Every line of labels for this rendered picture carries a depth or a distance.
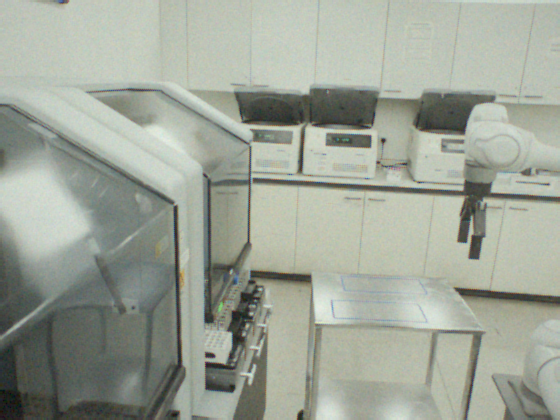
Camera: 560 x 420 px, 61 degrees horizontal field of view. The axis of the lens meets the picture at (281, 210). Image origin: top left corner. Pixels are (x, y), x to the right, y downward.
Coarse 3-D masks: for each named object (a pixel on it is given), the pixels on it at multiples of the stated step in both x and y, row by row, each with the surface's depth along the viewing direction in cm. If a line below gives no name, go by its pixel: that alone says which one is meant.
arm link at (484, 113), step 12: (480, 108) 127; (492, 108) 125; (504, 108) 126; (468, 120) 131; (480, 120) 127; (492, 120) 125; (504, 120) 126; (468, 132) 128; (468, 144) 127; (468, 156) 132
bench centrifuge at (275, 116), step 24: (240, 96) 376; (264, 96) 371; (288, 96) 367; (240, 120) 400; (264, 120) 411; (288, 120) 406; (264, 144) 362; (288, 144) 360; (264, 168) 367; (288, 168) 365
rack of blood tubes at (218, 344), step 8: (208, 336) 151; (216, 336) 151; (224, 336) 151; (208, 344) 146; (216, 344) 147; (224, 344) 146; (208, 352) 152; (216, 352) 144; (224, 352) 144; (208, 360) 145; (216, 360) 145; (224, 360) 145
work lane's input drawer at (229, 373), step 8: (232, 352) 150; (240, 352) 152; (232, 360) 147; (240, 360) 150; (208, 368) 144; (216, 368) 144; (224, 368) 144; (232, 368) 144; (240, 368) 151; (208, 376) 145; (216, 376) 145; (224, 376) 144; (232, 376) 144; (240, 376) 151; (248, 376) 150; (232, 384) 145; (248, 384) 146
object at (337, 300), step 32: (320, 288) 196; (352, 288) 198; (384, 288) 199; (416, 288) 200; (448, 288) 201; (320, 320) 171; (352, 320) 172; (384, 320) 173; (416, 320) 174; (448, 320) 175; (320, 352) 173; (320, 384) 222; (352, 384) 222; (384, 384) 223; (416, 384) 224; (320, 416) 201; (352, 416) 202; (384, 416) 203; (416, 416) 203
